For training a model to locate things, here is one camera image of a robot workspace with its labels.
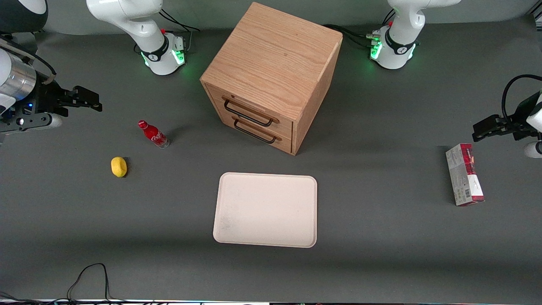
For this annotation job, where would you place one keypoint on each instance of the red grey carton box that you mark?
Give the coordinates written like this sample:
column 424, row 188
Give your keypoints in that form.
column 463, row 176

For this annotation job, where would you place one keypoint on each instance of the yellow lemon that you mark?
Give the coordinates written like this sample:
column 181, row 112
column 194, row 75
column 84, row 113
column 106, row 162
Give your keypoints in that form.
column 119, row 167

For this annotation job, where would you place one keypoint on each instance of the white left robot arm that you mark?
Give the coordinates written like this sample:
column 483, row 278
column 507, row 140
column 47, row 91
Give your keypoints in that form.
column 402, row 17

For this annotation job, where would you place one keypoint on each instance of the beige rectangular tray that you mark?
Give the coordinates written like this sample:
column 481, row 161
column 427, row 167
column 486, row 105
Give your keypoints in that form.
column 266, row 209

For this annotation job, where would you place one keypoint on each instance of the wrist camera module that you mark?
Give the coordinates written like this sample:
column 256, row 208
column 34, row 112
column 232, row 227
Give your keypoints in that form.
column 29, row 121
column 534, row 150

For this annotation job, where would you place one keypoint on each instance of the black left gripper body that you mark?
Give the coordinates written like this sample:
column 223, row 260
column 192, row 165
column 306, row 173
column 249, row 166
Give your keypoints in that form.
column 517, row 124

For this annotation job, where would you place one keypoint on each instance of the wooden drawer front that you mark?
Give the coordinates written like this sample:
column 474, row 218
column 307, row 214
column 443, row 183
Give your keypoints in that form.
column 284, row 144
column 284, row 127

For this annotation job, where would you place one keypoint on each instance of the wooden drawer cabinet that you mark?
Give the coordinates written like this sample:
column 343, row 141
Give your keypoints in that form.
column 275, row 59

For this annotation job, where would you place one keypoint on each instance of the red coke bottle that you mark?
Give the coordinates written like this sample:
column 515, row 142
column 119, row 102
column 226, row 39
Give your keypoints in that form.
column 153, row 134

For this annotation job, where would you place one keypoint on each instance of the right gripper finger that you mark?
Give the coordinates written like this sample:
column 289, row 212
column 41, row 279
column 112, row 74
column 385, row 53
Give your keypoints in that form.
column 87, row 92
column 82, row 106

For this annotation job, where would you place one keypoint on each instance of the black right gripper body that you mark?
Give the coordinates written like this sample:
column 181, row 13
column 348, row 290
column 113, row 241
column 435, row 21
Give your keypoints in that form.
column 45, row 98

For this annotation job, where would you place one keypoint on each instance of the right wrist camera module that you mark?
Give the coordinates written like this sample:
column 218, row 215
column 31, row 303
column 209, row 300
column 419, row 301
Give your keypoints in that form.
column 29, row 121

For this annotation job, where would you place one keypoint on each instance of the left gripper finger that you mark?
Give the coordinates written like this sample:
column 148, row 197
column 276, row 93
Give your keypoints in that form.
column 489, row 130
column 495, row 118

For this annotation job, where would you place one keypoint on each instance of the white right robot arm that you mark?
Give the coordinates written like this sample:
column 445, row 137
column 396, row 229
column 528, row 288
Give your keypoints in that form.
column 127, row 12

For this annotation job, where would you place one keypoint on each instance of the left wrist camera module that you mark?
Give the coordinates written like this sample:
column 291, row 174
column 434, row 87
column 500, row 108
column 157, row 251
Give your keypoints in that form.
column 534, row 150

